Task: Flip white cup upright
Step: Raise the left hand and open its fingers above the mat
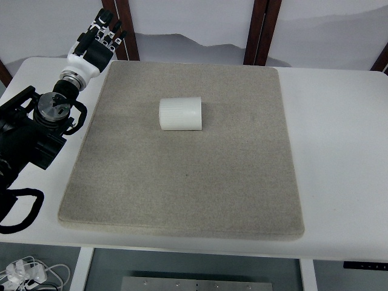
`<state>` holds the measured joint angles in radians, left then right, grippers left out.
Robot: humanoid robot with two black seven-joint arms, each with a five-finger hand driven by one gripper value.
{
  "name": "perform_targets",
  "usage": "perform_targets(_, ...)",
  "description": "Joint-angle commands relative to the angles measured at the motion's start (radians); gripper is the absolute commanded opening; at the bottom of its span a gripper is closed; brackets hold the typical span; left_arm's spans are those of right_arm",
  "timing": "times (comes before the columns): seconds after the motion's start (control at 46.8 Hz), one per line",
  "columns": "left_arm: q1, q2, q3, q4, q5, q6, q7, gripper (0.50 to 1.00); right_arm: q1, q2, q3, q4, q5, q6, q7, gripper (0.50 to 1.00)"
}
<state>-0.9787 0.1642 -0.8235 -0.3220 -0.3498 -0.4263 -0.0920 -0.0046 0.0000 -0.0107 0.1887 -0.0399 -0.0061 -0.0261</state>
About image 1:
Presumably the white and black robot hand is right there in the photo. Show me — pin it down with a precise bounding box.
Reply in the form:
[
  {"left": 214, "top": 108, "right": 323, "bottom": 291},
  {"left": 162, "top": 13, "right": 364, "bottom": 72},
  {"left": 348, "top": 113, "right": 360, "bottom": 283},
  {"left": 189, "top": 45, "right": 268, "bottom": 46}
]
[{"left": 67, "top": 8, "right": 127, "bottom": 78}]

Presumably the white ribbed paper cup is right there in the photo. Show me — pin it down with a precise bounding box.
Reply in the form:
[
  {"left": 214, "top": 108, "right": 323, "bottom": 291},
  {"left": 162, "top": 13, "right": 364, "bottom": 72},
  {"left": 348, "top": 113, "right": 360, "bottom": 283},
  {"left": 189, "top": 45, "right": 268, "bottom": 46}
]
[{"left": 159, "top": 97, "right": 202, "bottom": 131}]

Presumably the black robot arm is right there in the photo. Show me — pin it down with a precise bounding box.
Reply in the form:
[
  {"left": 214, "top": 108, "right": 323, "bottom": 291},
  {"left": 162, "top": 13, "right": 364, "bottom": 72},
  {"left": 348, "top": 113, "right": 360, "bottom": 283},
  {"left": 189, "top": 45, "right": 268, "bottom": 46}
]
[{"left": 1, "top": 70, "right": 87, "bottom": 190}]

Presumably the grey felt mat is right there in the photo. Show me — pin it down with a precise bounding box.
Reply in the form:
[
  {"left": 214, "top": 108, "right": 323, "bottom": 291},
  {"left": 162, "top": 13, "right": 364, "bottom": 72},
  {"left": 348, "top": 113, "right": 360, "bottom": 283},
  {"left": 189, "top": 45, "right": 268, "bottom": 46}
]
[{"left": 58, "top": 61, "right": 304, "bottom": 240}]

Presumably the black table control panel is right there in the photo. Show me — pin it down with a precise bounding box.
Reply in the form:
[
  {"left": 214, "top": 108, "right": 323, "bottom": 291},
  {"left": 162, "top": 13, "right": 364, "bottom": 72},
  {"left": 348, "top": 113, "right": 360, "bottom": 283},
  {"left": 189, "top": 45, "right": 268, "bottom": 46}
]
[{"left": 343, "top": 261, "right": 388, "bottom": 271}]

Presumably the left brown wooden screen post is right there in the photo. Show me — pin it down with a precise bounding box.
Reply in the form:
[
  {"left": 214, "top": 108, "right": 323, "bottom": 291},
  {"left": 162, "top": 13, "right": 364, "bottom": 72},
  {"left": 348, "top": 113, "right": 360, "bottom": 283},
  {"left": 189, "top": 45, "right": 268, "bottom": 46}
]
[{"left": 101, "top": 0, "right": 140, "bottom": 61}]

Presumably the brown wooden screen post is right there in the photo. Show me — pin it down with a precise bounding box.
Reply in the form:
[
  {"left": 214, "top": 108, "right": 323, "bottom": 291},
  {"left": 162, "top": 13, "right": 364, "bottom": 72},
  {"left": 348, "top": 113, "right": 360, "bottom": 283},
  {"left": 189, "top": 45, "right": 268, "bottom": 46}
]
[
  {"left": 101, "top": 0, "right": 140, "bottom": 61},
  {"left": 370, "top": 44, "right": 388, "bottom": 74},
  {"left": 243, "top": 0, "right": 282, "bottom": 66}
]

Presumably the far left brown wooden post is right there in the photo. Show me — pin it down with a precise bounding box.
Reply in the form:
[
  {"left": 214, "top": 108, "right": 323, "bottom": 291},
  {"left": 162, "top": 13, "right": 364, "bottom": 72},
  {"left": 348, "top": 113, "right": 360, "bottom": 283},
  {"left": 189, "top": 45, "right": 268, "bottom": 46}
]
[{"left": 0, "top": 60, "right": 13, "bottom": 87}]

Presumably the black sleeved cable loop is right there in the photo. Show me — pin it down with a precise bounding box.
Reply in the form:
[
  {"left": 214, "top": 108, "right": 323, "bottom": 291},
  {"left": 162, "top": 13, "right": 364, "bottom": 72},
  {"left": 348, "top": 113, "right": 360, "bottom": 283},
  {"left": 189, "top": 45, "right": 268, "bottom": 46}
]
[{"left": 0, "top": 187, "right": 45, "bottom": 235}]

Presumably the middle brown wooden screen post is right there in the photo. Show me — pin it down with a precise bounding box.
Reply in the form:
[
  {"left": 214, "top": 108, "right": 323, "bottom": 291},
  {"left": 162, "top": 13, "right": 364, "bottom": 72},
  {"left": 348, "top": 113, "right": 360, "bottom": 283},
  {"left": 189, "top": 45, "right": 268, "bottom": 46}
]
[{"left": 243, "top": 0, "right": 282, "bottom": 66}]

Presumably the grey metal base plate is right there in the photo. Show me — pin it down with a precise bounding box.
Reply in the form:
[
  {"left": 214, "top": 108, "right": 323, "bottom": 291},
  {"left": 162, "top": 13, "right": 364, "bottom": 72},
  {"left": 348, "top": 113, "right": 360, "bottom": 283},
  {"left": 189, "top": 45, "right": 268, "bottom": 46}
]
[{"left": 121, "top": 276, "right": 273, "bottom": 291}]

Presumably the white charger with cables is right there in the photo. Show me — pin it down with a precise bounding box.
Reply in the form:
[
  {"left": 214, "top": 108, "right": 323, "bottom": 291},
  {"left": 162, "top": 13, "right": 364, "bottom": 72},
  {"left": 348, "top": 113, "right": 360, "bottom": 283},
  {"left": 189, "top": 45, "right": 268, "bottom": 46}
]
[{"left": 1, "top": 256, "right": 72, "bottom": 290}]

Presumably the right brown wooden screen post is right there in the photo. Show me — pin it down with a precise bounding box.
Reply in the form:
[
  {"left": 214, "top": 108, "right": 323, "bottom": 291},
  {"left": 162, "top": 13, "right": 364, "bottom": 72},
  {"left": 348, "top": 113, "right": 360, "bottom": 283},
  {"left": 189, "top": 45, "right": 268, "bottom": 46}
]
[{"left": 370, "top": 44, "right": 388, "bottom": 74}]

